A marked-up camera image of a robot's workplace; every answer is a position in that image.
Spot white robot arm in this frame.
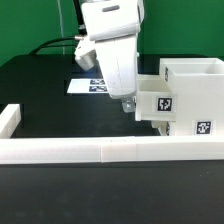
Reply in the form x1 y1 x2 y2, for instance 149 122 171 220
75 0 144 113

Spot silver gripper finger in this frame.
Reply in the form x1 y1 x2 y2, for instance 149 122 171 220
121 97 135 112

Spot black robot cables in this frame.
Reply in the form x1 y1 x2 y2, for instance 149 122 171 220
29 0 88 56

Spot white drawer tray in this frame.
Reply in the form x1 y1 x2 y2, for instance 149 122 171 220
135 74 176 121
151 121 176 136

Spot white front drawer tray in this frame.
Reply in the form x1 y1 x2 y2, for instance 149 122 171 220
151 121 176 136

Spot white drawer cabinet box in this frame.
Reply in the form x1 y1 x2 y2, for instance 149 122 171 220
159 58 224 136

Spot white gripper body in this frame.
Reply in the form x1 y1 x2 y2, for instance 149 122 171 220
95 35 138 99

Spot paper sheet with markers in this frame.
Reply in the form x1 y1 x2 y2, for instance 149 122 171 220
67 79 107 94

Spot white U-shaped boundary frame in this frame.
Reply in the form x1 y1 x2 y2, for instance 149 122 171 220
0 104 224 164

